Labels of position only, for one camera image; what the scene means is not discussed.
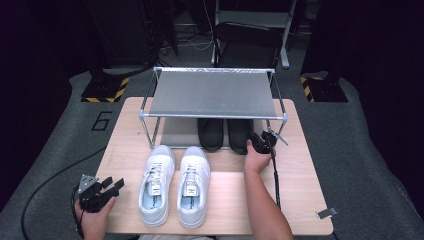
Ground person's left hand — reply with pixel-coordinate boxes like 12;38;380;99
73;196;118;240

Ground grey floor mat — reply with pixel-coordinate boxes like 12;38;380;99
0;63;424;240

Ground person's right hand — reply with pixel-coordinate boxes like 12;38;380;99
243;139;275;174

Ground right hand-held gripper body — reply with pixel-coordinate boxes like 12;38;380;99
249;128;289;155

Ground long black floor cable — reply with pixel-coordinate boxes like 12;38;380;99
20;146;107;240

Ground white sneaker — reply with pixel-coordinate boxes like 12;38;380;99
176;145;212;230
137;144;177;228

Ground grey tape strip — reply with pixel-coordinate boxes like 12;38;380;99
315;206;339;220

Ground black flip-flop slipper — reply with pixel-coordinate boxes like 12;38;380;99
227;118;255;155
197;118;225;153

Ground metal shoe rack grey shelves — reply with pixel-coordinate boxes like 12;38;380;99
137;66;288;151

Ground black stand with striped base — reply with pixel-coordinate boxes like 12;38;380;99
299;0;349;103
80;0;130;104

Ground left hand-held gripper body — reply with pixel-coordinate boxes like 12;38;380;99
77;174;111;214

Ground right hand-held gripper black cable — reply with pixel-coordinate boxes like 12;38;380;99
270;149;283;210

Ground left hand-held gripper black cable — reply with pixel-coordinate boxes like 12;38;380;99
70;185;85;240

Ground white desk frame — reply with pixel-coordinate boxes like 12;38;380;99
209;0;299;70

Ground hand-held gripper black cable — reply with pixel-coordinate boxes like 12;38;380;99
70;185;85;240
270;149;283;210

